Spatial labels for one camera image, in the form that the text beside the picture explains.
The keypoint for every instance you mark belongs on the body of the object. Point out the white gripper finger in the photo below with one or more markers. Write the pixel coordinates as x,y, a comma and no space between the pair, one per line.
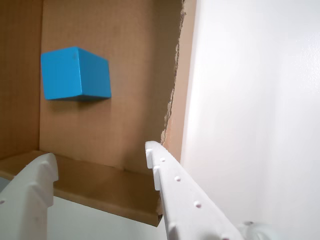
185,207
25,205

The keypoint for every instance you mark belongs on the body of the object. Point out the blue cube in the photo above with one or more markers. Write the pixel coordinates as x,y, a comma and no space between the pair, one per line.
72,75

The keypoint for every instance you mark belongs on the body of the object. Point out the brown cardboard box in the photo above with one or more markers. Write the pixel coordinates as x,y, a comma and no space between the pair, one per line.
125,100

